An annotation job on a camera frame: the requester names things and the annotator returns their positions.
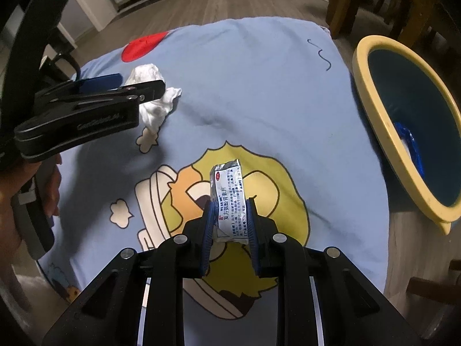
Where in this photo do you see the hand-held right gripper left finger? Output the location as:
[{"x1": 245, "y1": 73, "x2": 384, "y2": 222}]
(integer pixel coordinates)
[{"x1": 41, "y1": 200, "x2": 217, "y2": 346}]

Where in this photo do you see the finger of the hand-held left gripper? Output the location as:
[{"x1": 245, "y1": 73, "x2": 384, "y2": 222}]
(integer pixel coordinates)
[
  {"x1": 14, "y1": 80, "x2": 166, "y2": 163},
  {"x1": 34, "y1": 73, "x2": 125, "y2": 114}
]

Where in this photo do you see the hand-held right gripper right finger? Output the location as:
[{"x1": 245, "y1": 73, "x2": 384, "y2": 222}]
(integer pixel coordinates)
[{"x1": 246, "y1": 196, "x2": 422, "y2": 346}]

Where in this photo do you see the silver medicine sachet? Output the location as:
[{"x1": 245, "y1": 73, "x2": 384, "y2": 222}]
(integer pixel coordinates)
[{"x1": 209, "y1": 159, "x2": 249, "y2": 244}]

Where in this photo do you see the white tissue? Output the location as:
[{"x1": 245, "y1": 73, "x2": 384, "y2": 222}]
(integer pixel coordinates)
[{"x1": 124, "y1": 64, "x2": 182, "y2": 130}]

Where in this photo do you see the blue white wet wipes pack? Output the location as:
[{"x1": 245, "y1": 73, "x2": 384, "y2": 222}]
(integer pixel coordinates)
[{"x1": 394, "y1": 122, "x2": 424, "y2": 177}]

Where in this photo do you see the yellow rimmed waste bin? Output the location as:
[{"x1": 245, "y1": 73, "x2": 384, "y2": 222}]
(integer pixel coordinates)
[{"x1": 352, "y1": 35, "x2": 461, "y2": 236}]

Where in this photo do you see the person's left hand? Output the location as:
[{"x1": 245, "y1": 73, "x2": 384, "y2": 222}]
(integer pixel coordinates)
[{"x1": 0, "y1": 153, "x2": 63, "y2": 278}]

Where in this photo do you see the cartoon printed blue blanket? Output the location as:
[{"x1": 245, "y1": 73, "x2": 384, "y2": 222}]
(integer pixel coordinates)
[{"x1": 36, "y1": 16, "x2": 391, "y2": 346}]

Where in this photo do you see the wooden dining chair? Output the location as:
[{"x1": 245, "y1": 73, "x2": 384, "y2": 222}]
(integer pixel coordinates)
[{"x1": 326, "y1": 0, "x2": 461, "y2": 49}]

